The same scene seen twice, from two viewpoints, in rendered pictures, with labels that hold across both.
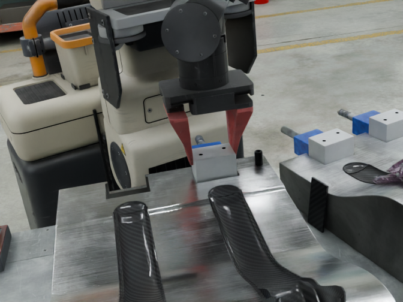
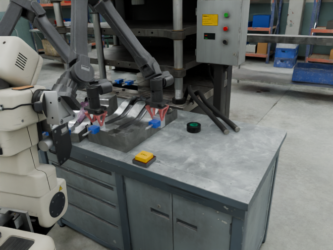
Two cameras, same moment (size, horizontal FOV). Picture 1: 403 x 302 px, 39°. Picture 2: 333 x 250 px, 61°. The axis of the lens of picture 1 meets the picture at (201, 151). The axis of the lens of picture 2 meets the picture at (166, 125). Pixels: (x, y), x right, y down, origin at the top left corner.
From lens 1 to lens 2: 1.80 m
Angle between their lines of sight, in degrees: 117
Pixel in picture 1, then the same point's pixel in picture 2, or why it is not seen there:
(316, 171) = (79, 128)
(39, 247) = (131, 157)
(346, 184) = (83, 125)
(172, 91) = (102, 107)
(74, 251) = (138, 126)
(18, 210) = not seen: outside the picture
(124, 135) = (57, 182)
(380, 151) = not seen: hidden behind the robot
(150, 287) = (136, 119)
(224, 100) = not seen: hidden behind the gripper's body
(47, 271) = (136, 151)
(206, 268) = (128, 117)
